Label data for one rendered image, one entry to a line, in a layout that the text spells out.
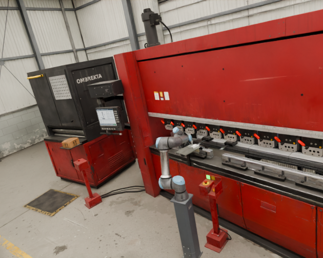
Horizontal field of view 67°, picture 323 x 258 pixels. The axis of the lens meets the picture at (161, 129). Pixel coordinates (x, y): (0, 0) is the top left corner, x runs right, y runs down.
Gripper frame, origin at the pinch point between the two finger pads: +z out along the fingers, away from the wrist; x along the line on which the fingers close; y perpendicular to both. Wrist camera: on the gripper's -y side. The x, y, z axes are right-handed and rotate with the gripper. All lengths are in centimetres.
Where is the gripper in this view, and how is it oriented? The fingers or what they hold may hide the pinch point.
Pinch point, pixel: (190, 144)
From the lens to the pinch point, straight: 310.3
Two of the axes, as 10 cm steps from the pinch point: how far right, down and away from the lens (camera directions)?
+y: 4.5, -8.6, 2.5
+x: -6.4, -1.2, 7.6
